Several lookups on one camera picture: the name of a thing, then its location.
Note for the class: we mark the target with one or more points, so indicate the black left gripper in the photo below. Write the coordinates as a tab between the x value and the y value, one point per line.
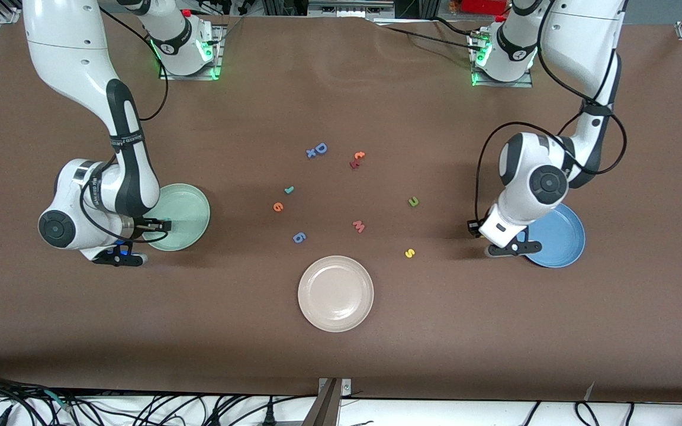
473	227

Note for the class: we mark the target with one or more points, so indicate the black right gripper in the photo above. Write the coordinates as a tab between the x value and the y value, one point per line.
147	225

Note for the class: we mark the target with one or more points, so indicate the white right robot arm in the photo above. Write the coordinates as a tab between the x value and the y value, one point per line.
68	47

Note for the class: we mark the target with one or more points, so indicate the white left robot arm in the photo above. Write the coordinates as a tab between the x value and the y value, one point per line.
584	35

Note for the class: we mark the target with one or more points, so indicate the light green plate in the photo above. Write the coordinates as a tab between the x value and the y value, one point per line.
190	213

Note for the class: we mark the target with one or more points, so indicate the blue plate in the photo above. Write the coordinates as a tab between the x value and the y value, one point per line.
560	242

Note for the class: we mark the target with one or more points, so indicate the pink foam letter M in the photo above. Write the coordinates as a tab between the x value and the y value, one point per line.
359	226

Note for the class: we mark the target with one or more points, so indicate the blue foam number 6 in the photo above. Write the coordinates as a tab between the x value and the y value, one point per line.
299	237

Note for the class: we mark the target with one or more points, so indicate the beige plate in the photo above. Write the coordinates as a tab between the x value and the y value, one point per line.
335	294

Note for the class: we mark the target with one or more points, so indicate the blue foam letter D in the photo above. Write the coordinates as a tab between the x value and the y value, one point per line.
321	148

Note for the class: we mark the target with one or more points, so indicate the brown table cover sheet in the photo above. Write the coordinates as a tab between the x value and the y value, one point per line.
341	367

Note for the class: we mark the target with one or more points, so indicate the black power plug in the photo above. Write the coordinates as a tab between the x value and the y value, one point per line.
269	415

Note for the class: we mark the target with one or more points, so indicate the red box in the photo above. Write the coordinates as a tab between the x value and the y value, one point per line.
483	6

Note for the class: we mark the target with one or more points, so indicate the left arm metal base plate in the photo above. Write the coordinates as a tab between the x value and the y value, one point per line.
501	84

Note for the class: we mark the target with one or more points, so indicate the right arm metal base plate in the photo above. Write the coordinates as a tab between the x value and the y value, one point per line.
169	75

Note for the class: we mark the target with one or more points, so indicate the metal table clamp bracket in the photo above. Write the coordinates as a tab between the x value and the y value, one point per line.
329	408

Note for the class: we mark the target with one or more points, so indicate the aluminium frame with sockets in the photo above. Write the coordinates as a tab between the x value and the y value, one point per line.
347	9

